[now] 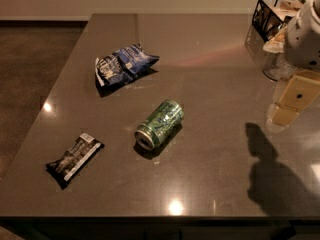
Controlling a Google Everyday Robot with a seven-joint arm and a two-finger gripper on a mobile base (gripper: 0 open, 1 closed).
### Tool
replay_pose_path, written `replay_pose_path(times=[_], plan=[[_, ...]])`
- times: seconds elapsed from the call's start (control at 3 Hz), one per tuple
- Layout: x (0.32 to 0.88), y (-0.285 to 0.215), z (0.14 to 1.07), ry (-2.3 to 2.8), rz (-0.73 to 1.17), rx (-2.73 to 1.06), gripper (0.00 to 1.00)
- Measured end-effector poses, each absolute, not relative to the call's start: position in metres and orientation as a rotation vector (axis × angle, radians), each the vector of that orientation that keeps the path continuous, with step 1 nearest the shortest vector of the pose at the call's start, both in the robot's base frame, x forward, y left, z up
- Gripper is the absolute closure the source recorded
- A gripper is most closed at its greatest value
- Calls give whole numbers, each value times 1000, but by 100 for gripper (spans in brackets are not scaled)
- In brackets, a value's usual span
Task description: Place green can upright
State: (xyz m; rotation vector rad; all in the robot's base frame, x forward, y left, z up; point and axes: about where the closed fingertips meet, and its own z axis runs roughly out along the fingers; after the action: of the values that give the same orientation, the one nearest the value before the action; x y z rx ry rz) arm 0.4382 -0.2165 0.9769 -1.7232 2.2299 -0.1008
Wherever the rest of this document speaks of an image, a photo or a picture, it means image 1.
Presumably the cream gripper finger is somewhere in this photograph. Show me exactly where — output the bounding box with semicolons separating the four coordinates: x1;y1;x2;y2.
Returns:
278;70;320;112
266;103;299;133

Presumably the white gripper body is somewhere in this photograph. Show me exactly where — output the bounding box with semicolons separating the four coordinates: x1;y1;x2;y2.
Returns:
284;0;320;71

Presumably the green soda can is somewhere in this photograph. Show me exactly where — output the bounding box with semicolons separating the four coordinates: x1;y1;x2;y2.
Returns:
134;100;184;150

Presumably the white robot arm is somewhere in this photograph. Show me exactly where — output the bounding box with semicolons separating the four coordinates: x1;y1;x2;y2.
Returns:
263;0;320;132

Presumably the clear glass jar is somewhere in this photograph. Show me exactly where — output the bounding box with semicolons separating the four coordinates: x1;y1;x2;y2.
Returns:
262;33;296;82

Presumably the blue chip bag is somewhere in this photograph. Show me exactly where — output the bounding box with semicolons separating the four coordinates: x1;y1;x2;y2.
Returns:
95;44;160;87

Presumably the black snack bar wrapper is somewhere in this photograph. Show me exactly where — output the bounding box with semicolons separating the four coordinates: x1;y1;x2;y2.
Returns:
46;132;104;189

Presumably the black wire basket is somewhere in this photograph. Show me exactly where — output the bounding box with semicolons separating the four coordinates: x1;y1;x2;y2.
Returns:
252;0;304;41

